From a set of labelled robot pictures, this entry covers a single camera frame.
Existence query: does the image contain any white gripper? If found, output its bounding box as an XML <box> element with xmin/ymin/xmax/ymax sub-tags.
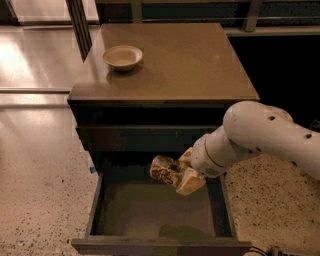
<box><xmin>176</xmin><ymin>133</ymin><xmax>230</xmax><ymax>196</ymax></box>

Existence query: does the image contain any crushed orange soda can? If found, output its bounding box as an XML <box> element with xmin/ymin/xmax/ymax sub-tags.
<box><xmin>149</xmin><ymin>155</ymin><xmax>183</xmax><ymax>188</ymax></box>

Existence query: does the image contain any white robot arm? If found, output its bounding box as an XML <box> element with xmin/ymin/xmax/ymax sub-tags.
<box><xmin>176</xmin><ymin>101</ymin><xmax>320</xmax><ymax>195</ymax></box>

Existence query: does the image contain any open middle drawer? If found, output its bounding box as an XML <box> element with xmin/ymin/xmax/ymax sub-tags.
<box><xmin>71</xmin><ymin>167</ymin><xmax>251</xmax><ymax>256</ymax></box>

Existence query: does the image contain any dark wooden drawer cabinet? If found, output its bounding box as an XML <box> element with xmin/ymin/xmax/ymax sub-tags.
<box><xmin>68</xmin><ymin>23</ymin><xmax>259</xmax><ymax>175</ymax></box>

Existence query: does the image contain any closed top drawer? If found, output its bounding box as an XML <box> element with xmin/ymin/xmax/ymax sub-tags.
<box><xmin>76</xmin><ymin>125</ymin><xmax>217</xmax><ymax>152</ymax></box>

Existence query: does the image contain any blue tape piece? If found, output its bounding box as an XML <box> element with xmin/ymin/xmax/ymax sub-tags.
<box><xmin>89</xmin><ymin>166</ymin><xmax>96</xmax><ymax>174</ymax></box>

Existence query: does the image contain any beige paper bowl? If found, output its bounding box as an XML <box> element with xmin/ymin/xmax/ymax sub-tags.
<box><xmin>102</xmin><ymin>45</ymin><xmax>143</xmax><ymax>71</ymax></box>

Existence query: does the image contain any dark metal railing post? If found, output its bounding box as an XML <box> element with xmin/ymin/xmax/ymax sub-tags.
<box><xmin>65</xmin><ymin>0</ymin><xmax>92</xmax><ymax>61</ymax></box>

